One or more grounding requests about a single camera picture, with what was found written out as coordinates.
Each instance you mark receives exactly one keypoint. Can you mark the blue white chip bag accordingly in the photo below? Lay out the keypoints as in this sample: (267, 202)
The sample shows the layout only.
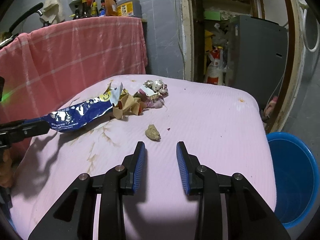
(79, 115)

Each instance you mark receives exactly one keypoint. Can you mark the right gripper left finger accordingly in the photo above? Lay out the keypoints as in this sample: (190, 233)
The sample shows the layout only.
(72, 215)

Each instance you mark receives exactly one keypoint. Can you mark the black pan handle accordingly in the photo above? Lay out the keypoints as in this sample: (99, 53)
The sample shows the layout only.
(7, 37)

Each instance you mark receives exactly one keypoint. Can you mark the brown snack pouch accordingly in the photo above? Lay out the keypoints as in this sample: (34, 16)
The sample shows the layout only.
(111, 7)

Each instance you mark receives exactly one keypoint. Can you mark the blue plastic bucket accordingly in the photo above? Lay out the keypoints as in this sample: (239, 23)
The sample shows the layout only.
(296, 175)

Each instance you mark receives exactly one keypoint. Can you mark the red white rice sack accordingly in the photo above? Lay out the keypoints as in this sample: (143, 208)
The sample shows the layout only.
(214, 72)

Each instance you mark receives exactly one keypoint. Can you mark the beige hanging towel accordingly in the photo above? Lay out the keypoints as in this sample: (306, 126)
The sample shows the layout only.
(52, 12)

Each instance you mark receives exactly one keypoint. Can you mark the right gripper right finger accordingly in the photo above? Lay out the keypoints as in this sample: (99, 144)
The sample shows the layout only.
(229, 201)

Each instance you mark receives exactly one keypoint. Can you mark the brown crumpled paper scraps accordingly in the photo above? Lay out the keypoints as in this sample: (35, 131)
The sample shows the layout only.
(129, 104)

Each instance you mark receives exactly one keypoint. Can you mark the large oil jug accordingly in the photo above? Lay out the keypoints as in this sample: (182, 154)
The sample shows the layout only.
(129, 8)

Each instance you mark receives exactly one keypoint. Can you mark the yellow label sauce bottle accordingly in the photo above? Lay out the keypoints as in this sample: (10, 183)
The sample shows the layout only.
(94, 10)

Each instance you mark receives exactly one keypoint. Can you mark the silver crumpled wrapper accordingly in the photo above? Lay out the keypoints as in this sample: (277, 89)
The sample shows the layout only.
(157, 87)

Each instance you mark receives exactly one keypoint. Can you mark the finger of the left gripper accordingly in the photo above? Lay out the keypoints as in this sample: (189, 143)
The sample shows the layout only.
(16, 131)

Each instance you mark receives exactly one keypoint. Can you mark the green box on shelf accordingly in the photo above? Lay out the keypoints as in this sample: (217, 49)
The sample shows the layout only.
(212, 15)

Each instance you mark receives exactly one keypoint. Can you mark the pink checked cloth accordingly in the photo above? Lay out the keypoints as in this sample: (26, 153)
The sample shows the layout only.
(42, 70)

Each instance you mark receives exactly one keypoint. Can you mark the grey refrigerator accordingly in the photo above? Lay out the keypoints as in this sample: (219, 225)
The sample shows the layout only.
(257, 53)

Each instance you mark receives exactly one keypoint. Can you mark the brown food lump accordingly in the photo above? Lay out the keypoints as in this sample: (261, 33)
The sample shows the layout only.
(152, 133)

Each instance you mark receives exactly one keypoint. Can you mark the dark sauce bottle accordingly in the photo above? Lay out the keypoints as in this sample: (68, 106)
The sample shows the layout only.
(85, 12)

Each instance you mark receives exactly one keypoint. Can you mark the operator left hand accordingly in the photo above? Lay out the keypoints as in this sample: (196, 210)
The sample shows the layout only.
(6, 173)

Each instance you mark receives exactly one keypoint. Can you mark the pink floral table cover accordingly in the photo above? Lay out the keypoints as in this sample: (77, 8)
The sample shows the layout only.
(220, 125)

